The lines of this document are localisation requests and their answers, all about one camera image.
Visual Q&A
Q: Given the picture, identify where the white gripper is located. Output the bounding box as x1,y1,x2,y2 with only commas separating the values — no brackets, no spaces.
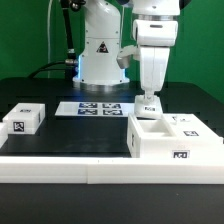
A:
133,19,178,105

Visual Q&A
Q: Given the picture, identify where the white cabinet door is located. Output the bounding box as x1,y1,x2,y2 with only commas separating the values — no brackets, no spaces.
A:
162,114,223,145
134,95,163,119

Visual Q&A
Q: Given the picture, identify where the white cabinet body box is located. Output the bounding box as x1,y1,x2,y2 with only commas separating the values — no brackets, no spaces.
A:
127,114,224,160

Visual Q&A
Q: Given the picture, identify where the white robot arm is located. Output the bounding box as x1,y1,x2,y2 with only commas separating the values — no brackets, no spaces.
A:
74,0,191,107

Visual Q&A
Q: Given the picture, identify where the white cabinet top block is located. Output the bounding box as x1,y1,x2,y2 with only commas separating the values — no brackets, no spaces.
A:
3,103,45,134

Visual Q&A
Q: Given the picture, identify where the white marker base sheet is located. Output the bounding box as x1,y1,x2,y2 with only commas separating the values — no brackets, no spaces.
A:
55,102,134,117

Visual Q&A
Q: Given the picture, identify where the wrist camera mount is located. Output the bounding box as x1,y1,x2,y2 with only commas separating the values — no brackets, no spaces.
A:
116,45,139,69

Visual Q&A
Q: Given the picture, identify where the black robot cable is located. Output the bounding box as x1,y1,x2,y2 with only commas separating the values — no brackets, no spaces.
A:
27,0,84,81

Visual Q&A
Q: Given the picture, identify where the white thin cable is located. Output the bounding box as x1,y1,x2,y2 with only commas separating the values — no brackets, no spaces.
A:
47,0,54,79

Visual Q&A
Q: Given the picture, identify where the white left fence rail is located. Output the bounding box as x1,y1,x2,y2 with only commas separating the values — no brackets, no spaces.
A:
0,123,8,148

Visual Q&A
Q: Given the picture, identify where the white fence rail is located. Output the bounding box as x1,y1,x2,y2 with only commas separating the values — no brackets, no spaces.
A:
0,123,8,148
0,156,224,184

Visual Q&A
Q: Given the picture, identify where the white front fence rail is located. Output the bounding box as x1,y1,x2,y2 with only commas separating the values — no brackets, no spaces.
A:
0,156,224,184

